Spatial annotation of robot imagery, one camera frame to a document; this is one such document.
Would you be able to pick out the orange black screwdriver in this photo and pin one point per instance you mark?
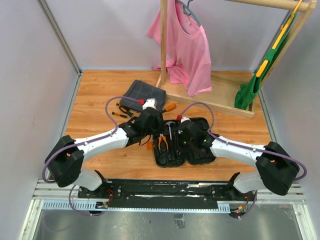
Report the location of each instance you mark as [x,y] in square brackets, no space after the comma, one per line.
[169,108]

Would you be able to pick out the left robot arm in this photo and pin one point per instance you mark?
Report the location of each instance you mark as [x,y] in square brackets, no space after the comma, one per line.
[65,162]

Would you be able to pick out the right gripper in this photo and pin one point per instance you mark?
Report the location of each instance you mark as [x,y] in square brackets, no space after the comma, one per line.
[179,134]

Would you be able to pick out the green garment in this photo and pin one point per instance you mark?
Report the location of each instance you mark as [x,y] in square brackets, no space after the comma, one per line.
[248,92]

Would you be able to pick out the orange utility knife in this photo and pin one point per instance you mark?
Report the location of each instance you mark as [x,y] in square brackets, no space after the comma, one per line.
[177,147]

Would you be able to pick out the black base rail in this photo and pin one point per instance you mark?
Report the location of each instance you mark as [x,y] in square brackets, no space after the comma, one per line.
[166,194]

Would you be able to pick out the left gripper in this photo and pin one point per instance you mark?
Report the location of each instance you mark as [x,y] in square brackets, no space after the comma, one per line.
[160,128]

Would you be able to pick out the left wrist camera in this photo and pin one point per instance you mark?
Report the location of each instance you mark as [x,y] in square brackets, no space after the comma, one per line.
[150,103]

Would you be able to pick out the teal clothes hanger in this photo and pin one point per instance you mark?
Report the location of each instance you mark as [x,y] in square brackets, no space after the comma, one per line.
[191,15]

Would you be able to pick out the yellow clothes hanger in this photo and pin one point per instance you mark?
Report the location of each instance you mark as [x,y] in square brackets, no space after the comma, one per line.
[276,45]

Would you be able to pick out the orange handled pliers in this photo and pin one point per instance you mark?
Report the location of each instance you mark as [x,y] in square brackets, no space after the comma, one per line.
[162,143]

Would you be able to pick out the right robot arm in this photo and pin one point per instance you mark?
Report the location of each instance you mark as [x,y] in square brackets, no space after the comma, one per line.
[274,170]

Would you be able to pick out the black plastic tool case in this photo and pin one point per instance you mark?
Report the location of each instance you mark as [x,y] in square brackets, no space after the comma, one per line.
[169,158]

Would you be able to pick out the claw hammer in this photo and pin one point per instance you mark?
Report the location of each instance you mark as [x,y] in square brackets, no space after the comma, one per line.
[168,124]

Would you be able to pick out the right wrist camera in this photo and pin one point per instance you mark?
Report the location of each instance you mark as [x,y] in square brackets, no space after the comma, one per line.
[184,119]

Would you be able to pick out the grey folded cloth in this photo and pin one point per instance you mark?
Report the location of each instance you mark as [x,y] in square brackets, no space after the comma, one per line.
[140,90]

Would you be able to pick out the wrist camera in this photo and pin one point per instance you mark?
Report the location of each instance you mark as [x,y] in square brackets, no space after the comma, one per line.
[150,103]
[184,119]

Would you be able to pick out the pink t-shirt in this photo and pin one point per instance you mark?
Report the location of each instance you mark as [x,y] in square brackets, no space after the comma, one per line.
[188,52]

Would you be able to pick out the small black screwdriver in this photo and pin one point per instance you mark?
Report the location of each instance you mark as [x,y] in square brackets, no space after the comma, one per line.
[125,110]
[119,115]

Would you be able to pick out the wooden clothes rack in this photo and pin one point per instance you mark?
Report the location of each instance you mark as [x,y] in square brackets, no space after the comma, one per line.
[222,97]

